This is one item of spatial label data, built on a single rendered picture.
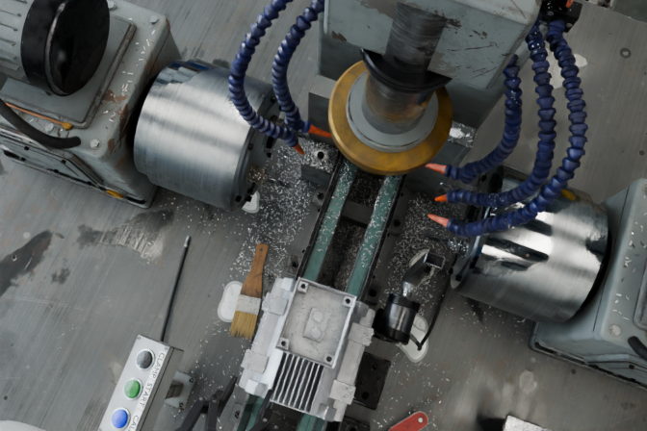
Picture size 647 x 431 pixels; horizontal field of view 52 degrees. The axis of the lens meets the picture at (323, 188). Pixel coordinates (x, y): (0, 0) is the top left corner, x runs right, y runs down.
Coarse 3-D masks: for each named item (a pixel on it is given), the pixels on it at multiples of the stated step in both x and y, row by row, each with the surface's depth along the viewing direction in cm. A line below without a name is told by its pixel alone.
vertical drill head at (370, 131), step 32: (416, 32) 64; (416, 64) 71; (352, 96) 94; (384, 96) 81; (416, 96) 80; (448, 96) 96; (352, 128) 94; (384, 128) 91; (416, 128) 93; (448, 128) 95; (352, 160) 95; (384, 160) 94; (416, 160) 94
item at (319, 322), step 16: (304, 288) 108; (320, 288) 110; (304, 304) 110; (320, 304) 110; (336, 304) 110; (352, 304) 107; (288, 320) 109; (304, 320) 109; (320, 320) 107; (336, 320) 109; (288, 336) 109; (304, 336) 107; (320, 336) 107; (336, 336) 109; (288, 352) 105; (320, 352) 108; (336, 352) 106
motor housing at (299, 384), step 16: (272, 288) 119; (288, 304) 114; (272, 320) 114; (352, 320) 114; (368, 320) 116; (256, 336) 116; (272, 336) 113; (272, 352) 112; (352, 352) 113; (272, 368) 110; (288, 368) 109; (304, 368) 109; (320, 368) 110; (336, 368) 112; (352, 368) 112; (240, 384) 113; (272, 384) 108; (288, 384) 109; (304, 384) 109; (320, 384) 110; (352, 384) 115; (272, 400) 108; (288, 400) 108; (304, 400) 108; (320, 400) 109; (336, 400) 112; (336, 416) 112
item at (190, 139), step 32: (192, 64) 119; (160, 96) 115; (192, 96) 114; (224, 96) 114; (256, 96) 116; (160, 128) 113; (192, 128) 113; (224, 128) 112; (160, 160) 115; (192, 160) 114; (224, 160) 113; (256, 160) 123; (192, 192) 120; (224, 192) 116
